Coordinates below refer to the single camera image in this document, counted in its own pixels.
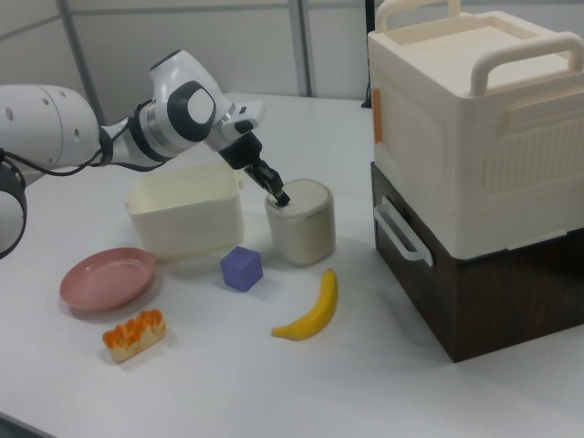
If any cream trash can with lid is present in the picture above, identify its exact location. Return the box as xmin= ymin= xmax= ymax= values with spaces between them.
xmin=264 ymin=178 xmax=337 ymax=267

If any black hanging cable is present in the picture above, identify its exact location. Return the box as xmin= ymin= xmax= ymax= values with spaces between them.
xmin=363 ymin=0 xmax=374 ymax=110

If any cream plastic storage bin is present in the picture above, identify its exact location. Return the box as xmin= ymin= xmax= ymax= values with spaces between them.
xmin=125 ymin=162 xmax=247 ymax=262

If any white drawer handle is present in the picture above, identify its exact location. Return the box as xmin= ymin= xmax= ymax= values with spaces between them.
xmin=372 ymin=195 xmax=433 ymax=266

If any pink round plate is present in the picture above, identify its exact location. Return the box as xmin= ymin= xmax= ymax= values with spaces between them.
xmin=59 ymin=246 xmax=159 ymax=314

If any purple cube block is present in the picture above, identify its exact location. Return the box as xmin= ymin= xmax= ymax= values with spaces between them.
xmin=219 ymin=245 xmax=265 ymax=294

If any toy bread with orange topping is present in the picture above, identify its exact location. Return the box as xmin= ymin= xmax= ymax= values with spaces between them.
xmin=101 ymin=308 xmax=168 ymax=364

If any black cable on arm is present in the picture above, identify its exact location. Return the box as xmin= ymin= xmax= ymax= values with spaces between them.
xmin=0 ymin=102 xmax=151 ymax=177

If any dark brown wooden box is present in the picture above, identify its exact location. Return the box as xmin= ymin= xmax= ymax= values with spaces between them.
xmin=370 ymin=162 xmax=584 ymax=364

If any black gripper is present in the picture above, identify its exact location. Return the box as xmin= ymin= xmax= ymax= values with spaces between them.
xmin=214 ymin=133 xmax=292 ymax=206

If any orange tape strip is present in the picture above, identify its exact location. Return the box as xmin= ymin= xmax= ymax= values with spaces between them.
xmin=371 ymin=89 xmax=385 ymax=145

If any yellow banana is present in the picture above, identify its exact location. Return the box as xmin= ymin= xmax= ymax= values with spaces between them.
xmin=271 ymin=267 xmax=339 ymax=341

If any cream box with handles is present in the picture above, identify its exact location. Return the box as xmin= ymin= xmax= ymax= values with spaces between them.
xmin=367 ymin=0 xmax=584 ymax=261

